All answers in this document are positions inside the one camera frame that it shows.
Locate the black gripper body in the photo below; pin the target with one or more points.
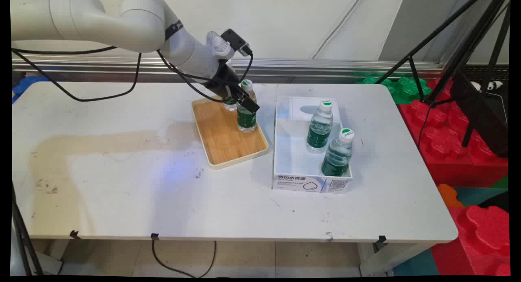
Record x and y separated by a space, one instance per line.
223 80

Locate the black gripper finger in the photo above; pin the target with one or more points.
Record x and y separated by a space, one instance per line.
248 101
230 101

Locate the green label water bottle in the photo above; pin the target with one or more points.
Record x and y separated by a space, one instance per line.
319 131
230 108
246 121
336 158

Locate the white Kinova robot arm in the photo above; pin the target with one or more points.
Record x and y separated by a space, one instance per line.
134 21

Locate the wooden tray with cream rim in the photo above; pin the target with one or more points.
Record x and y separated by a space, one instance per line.
224 139

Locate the white cardboard box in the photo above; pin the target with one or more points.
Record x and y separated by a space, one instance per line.
293 151

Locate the green foam block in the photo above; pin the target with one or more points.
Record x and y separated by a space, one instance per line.
401 90

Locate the blue foam block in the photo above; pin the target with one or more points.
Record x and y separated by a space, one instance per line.
24 84

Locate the large red foam block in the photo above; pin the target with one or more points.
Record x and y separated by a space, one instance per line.
447 151

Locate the orange foam block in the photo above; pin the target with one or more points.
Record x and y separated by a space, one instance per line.
448 194

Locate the black panel on tripod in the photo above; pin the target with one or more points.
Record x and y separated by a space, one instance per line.
484 115

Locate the black tripod stand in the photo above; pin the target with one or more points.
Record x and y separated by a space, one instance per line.
480 38

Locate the panda plush toy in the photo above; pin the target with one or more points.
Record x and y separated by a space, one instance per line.
494 85

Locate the black stand legs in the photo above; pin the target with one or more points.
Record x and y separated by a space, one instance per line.
24 241

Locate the small red foam block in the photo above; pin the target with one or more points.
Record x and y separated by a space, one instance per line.
480 233

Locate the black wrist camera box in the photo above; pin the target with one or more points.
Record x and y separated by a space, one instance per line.
236 41

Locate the aluminium wall rail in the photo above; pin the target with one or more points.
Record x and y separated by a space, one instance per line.
325 68

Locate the white table leg frame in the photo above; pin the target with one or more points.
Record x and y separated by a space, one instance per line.
386 257

